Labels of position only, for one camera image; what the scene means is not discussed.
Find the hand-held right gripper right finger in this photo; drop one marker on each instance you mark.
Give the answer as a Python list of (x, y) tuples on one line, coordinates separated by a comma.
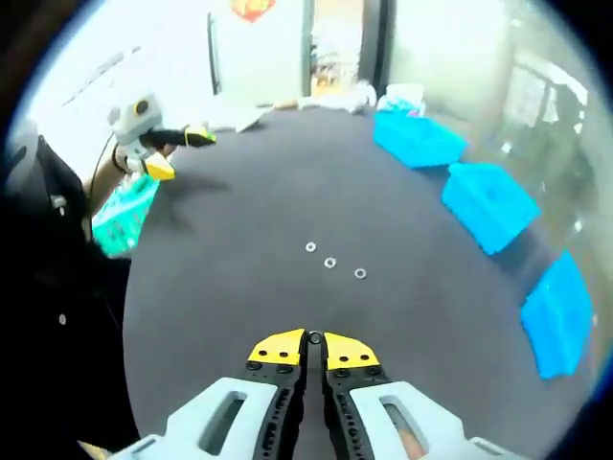
[(431, 421)]

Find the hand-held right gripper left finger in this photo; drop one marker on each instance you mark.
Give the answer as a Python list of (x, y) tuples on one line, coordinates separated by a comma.
[(201, 421)]

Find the red diamond wall decoration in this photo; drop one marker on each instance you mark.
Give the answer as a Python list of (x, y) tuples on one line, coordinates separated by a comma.
[(253, 7)]

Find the black glass wall frame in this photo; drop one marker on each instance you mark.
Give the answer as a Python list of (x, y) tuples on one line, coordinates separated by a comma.
[(376, 43)]

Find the blue plastic bin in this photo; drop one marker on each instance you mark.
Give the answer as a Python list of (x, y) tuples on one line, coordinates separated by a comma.
[(558, 316), (416, 141), (488, 206)]

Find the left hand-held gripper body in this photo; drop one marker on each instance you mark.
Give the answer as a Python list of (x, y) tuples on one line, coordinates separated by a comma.
[(134, 122)]

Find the green plastic basket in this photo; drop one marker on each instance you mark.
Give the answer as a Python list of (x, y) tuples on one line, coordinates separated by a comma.
[(124, 215)]

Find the black door frame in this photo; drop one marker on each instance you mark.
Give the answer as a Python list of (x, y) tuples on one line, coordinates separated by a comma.
[(309, 43)]

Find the person in black shirt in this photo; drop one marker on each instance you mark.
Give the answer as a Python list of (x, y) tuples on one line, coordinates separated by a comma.
[(48, 335)]

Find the blue white tissue pack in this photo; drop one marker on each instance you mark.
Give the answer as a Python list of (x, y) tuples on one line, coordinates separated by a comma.
[(402, 98)]

